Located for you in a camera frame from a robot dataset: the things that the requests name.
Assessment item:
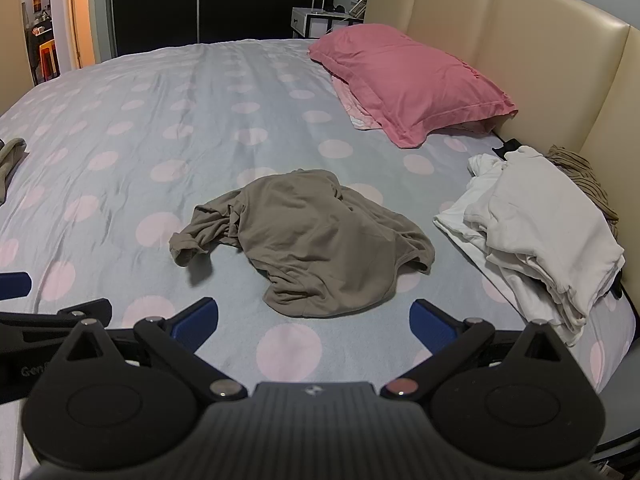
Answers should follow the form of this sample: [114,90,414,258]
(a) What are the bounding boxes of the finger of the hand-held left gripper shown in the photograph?
[0,298,112,335]
[0,271,32,301]

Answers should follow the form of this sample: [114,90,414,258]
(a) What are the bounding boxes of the polka dot bed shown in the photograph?
[0,37,626,461]

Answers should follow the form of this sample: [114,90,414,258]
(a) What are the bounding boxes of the light pink pillow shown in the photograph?
[331,76,388,132]

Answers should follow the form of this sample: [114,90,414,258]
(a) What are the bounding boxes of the olive and patterned folded clothes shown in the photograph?
[0,137,27,206]

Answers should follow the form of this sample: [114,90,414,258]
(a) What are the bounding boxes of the small black object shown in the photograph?
[492,139,523,160]

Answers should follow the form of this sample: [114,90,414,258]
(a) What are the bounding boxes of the beige room door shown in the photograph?
[0,0,32,106]

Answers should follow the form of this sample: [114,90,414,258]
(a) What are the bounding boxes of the beige padded headboard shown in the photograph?
[364,0,640,311]

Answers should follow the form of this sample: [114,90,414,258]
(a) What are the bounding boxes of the white nightstand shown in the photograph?
[290,6,366,40]

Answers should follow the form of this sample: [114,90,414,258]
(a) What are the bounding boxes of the brown striped cloth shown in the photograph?
[545,145,621,238]

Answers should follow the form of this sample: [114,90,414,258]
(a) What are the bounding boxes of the pile of white clothes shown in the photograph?
[432,146,626,346]

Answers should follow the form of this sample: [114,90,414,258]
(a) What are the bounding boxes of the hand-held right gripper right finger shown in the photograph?
[380,298,582,402]

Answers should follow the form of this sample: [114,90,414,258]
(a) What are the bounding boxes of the black sliding wardrobe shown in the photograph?
[87,0,341,58]

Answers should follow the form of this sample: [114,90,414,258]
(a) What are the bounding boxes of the taupe long-sleeve shirt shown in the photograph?
[168,168,436,318]

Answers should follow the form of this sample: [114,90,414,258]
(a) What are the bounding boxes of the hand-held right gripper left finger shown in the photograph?
[50,296,248,403]

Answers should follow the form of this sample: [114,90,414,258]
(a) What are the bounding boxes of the orange stool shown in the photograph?
[39,40,58,81]

